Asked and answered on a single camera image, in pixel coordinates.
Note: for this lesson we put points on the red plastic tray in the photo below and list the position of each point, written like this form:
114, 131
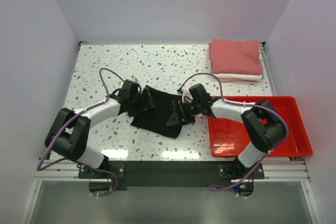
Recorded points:
229, 138

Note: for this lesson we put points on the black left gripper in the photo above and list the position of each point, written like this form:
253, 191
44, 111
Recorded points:
145, 104

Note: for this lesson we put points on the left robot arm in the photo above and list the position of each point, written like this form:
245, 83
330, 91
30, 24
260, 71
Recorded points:
68, 135

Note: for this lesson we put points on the aluminium rail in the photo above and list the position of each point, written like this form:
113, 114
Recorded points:
275, 170
266, 68

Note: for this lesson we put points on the aluminium front rail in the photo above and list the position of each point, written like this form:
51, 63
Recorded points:
275, 170

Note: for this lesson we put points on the black t-shirt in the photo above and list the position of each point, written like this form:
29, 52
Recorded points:
155, 120

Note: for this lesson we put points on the light pink folded t-shirt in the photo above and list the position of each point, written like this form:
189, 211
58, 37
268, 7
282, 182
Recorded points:
229, 80

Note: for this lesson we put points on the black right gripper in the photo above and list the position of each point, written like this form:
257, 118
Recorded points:
174, 118

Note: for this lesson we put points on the aluminium right side rail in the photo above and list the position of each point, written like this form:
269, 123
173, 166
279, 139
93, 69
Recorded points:
266, 68

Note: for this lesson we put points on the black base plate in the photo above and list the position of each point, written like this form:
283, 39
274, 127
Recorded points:
124, 174

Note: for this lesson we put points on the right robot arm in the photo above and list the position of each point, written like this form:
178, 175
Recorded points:
265, 127

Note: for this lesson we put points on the dark pink folded t-shirt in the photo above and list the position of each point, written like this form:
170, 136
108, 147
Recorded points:
222, 44

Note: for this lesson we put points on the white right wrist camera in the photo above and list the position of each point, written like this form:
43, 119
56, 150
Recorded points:
186, 96

